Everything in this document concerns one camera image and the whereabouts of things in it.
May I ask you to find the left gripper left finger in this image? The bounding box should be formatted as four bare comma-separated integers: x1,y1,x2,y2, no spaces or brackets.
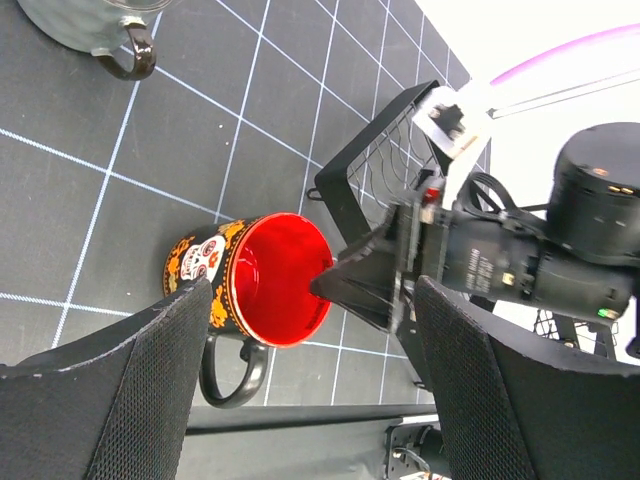
1,280,212,479

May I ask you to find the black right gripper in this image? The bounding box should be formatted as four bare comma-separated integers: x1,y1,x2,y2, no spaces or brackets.
310,203,631,333

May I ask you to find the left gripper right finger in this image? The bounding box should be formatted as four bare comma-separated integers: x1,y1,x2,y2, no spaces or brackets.
414,277,639,479

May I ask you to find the red skull mug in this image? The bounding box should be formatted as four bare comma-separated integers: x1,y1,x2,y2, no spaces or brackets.
162,212,334,409

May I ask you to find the black grid mat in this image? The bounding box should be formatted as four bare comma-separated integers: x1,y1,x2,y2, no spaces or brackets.
0,0,474,407

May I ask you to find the green grey mug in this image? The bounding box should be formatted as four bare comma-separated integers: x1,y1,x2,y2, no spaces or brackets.
18,0,171,81

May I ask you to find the black wire dish rack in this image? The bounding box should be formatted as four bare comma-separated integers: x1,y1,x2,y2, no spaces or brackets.
306,82,617,391

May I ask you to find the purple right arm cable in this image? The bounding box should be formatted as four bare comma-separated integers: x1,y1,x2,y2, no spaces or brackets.
488,22,640,86

